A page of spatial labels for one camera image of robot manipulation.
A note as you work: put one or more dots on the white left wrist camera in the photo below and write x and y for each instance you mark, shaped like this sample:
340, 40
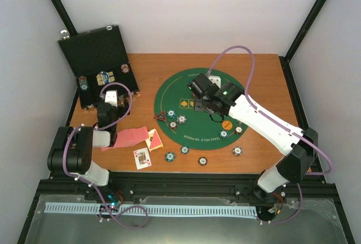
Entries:
111, 97

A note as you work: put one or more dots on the grey poker chip stack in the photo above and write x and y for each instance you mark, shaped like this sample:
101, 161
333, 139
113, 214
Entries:
237, 151

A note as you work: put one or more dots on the light blue cable duct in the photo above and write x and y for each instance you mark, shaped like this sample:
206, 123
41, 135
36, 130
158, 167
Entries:
247, 212

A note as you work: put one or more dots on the round green poker mat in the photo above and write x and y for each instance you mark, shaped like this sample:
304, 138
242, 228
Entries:
200, 131

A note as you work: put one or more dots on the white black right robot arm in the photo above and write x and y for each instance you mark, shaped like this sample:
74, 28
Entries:
292, 142

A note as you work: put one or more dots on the gold playing card box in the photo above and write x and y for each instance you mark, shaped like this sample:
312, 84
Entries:
153, 141

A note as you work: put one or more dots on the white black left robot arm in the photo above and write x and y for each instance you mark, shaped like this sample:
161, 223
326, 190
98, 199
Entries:
72, 149

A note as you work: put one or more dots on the blue chips in case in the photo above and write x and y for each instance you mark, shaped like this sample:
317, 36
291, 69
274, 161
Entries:
104, 78

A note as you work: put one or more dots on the black poker case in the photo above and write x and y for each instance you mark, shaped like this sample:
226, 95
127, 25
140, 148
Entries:
94, 51

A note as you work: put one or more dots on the orange chip in case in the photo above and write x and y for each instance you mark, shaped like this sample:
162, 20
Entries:
125, 68

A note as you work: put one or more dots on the mixed chip stack in case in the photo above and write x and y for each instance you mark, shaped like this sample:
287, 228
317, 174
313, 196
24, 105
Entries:
82, 80

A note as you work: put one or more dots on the teal poker chip stack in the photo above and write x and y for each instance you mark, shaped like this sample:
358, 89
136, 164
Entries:
169, 156

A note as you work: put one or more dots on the red triangular dealer button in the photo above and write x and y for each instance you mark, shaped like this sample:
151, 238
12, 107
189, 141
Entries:
162, 116

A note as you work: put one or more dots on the orange big blind button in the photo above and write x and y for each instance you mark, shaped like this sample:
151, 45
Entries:
227, 125

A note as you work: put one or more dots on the black aluminium frame rail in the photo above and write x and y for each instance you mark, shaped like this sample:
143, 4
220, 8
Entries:
135, 185

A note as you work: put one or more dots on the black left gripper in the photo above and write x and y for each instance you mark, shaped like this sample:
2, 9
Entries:
122, 108

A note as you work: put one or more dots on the red playing card deck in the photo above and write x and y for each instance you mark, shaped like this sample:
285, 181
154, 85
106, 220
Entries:
129, 137

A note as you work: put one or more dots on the king of hearts card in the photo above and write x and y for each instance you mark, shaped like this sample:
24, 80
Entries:
142, 158

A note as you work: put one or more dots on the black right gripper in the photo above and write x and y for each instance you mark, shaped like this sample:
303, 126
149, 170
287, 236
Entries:
198, 106

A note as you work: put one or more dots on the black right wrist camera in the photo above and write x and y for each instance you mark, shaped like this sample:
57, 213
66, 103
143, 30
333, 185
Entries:
204, 87

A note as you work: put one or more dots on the brown poker chip stack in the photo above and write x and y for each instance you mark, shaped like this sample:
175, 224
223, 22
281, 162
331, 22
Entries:
202, 161

